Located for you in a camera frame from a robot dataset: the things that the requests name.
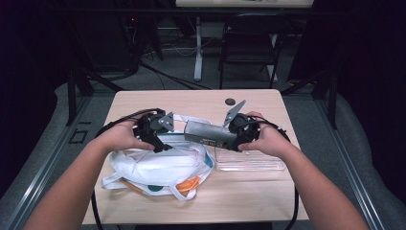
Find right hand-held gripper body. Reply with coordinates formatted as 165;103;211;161
223;100;261;150

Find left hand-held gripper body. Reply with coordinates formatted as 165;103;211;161
133;109;175;143

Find white tote bag coloured patches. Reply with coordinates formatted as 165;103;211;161
101;114;216;201

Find person's right hand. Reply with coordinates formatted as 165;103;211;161
237;111;290;157

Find person's left hand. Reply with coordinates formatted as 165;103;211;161
95;120;156;152

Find black chair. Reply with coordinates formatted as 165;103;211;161
218;12;290;90

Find black metal stand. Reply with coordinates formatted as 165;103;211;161
65;63;125;127
281;68;339;130

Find white table leg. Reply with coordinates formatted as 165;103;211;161
193;16;204;81

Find dark equipment with red light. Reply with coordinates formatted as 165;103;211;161
82;12;142;73

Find left hand-held gripper cable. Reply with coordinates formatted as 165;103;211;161
90;107;161;230

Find hand-held gripper cable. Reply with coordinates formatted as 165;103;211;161
245;118;300;230
90;107;161;230

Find right hand-held gripper cable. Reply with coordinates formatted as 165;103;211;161
245;118;300;230

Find black floor cable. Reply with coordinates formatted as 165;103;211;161
139;61;212;90

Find white floor cable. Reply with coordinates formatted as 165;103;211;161
161;37;214;58

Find aluminium floor rail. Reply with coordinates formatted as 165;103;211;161
314;99;387;230
0;95;94;230

